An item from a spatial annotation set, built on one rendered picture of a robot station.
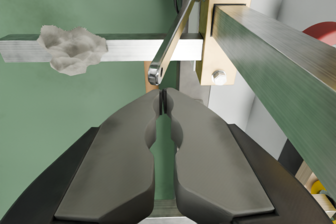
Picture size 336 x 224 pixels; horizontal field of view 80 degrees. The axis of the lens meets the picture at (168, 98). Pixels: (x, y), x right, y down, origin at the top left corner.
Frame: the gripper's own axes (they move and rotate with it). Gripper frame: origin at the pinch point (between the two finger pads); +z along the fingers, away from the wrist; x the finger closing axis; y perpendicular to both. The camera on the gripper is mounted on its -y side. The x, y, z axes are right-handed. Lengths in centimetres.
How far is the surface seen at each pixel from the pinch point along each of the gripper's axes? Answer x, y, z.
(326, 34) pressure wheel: 18.1, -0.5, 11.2
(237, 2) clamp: 8.8, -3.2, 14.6
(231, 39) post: 6.2, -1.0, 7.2
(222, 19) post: 6.2, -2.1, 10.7
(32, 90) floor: -81, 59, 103
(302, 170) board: 27.0, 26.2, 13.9
